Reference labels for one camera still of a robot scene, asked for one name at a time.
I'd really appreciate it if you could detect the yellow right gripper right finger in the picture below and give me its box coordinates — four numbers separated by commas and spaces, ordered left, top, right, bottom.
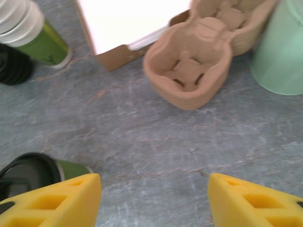
208, 173, 303, 227

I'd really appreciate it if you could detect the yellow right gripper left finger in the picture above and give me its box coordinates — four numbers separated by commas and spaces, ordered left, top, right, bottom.
0, 173, 102, 227

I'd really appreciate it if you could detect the green coffee cup black lid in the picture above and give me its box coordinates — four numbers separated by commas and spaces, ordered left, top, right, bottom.
0, 152, 93, 204

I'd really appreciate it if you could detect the cardboard napkin box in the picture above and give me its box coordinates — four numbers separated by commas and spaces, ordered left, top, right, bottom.
75, 0, 190, 72

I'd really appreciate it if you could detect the stack of black lids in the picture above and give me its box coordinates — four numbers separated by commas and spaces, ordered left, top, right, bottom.
0, 44, 34, 86

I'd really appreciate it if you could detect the mint green cup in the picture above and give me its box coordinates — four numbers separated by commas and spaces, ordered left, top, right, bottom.
250, 0, 303, 96

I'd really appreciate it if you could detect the stack of green paper cups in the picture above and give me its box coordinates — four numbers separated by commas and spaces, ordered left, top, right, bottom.
0, 0, 72, 69

